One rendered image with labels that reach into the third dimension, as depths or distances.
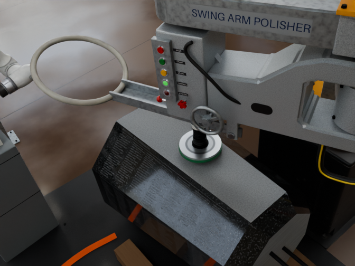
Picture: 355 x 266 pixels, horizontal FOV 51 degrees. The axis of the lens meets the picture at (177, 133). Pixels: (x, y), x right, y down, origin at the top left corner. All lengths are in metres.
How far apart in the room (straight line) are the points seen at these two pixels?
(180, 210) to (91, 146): 1.60
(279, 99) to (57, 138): 2.44
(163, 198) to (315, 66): 1.00
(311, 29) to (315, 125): 0.39
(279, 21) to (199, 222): 0.98
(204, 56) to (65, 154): 2.11
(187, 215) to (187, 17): 0.93
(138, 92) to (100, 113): 1.69
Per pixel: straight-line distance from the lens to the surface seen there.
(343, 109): 1.40
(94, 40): 2.16
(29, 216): 2.62
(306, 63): 1.30
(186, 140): 1.89
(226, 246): 1.71
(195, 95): 1.52
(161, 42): 1.43
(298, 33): 1.23
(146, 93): 1.90
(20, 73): 2.35
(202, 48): 1.38
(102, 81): 4.01
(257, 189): 1.75
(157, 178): 1.92
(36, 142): 3.52
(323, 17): 1.20
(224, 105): 1.50
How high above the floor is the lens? 2.18
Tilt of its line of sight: 43 degrees down
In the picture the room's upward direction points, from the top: 7 degrees counter-clockwise
